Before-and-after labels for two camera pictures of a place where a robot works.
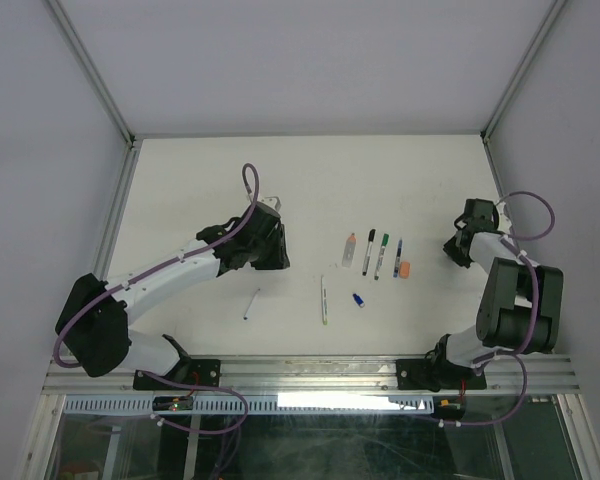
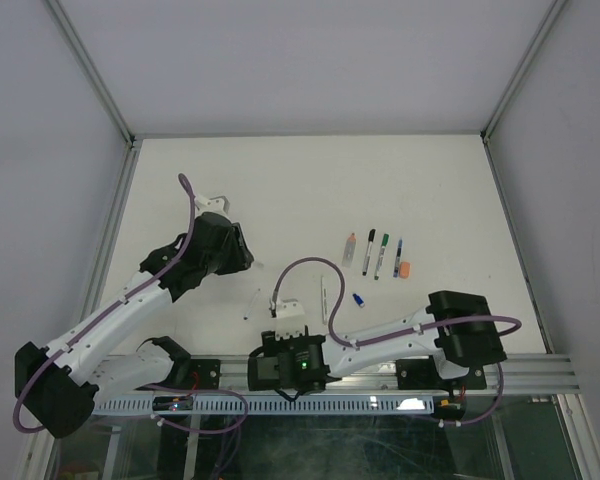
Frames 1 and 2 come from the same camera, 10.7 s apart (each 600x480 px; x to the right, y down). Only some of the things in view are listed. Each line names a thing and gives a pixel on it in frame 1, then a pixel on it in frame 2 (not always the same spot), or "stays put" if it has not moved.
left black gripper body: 269,254 -> 232,257
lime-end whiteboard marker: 324,300 stays put
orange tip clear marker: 349,251 stays put
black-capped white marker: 371,236 stays put
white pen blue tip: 246,314 stays put
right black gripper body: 455,252 -> 274,346
